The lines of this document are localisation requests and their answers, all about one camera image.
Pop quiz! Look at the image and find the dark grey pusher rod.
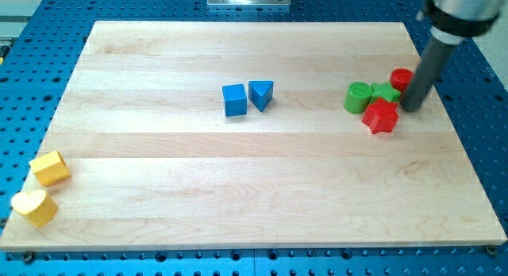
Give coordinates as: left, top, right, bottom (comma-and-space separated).
399, 37, 458, 112

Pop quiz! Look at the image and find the green star block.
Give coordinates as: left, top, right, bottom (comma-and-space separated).
370, 82, 401, 103

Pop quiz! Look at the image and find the green cylinder block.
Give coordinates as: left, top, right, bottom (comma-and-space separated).
343, 82, 372, 113

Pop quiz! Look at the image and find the blue cube block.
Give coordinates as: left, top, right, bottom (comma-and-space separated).
222, 84, 247, 117

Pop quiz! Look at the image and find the red cylinder block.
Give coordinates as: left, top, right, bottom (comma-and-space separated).
389, 68, 414, 93

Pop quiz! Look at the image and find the red star block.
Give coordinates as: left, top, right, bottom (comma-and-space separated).
362, 98, 398, 134

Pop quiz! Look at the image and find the blue triangle block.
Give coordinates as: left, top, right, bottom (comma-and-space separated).
248, 80, 274, 112

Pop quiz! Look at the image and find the light wooden board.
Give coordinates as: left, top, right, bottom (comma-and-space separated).
1, 21, 506, 251

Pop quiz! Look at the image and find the blue perforated metal table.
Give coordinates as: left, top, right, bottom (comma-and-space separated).
1, 0, 507, 275

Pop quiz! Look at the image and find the yellow pentagon block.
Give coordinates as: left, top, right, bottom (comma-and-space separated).
29, 151, 71, 187

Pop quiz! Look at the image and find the yellow heart block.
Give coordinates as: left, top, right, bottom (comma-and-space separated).
11, 190, 59, 228

